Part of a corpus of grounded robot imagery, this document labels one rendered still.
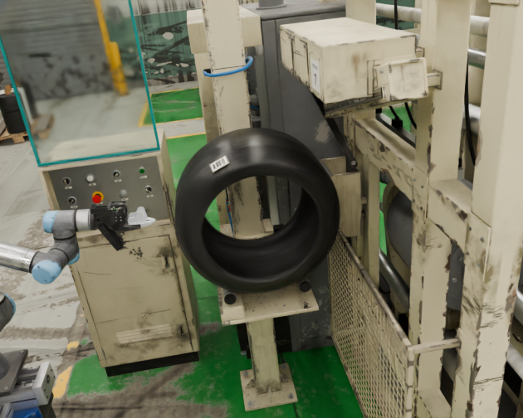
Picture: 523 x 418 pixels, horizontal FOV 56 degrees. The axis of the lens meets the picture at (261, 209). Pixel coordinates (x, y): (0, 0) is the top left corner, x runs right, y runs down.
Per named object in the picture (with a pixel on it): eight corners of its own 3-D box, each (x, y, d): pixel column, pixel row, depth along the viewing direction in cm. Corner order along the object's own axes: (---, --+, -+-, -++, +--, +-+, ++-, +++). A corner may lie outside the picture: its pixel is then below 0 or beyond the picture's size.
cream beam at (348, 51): (281, 67, 181) (277, 25, 174) (347, 59, 183) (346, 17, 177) (321, 105, 126) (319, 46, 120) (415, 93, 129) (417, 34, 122)
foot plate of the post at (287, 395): (240, 372, 269) (239, 366, 267) (288, 364, 271) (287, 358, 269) (245, 411, 244) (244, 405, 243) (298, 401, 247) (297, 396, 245)
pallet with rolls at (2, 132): (5, 127, 829) (-10, 82, 796) (55, 119, 846) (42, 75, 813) (-10, 148, 723) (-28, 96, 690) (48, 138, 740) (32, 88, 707)
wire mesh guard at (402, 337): (330, 335, 244) (325, 210, 214) (334, 334, 244) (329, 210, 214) (402, 511, 164) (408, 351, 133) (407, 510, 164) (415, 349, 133)
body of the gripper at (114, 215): (125, 209, 164) (88, 211, 162) (128, 232, 167) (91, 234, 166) (128, 200, 171) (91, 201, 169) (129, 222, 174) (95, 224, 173)
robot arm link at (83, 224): (78, 235, 165) (82, 224, 173) (92, 235, 166) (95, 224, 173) (75, 215, 162) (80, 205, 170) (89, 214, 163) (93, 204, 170)
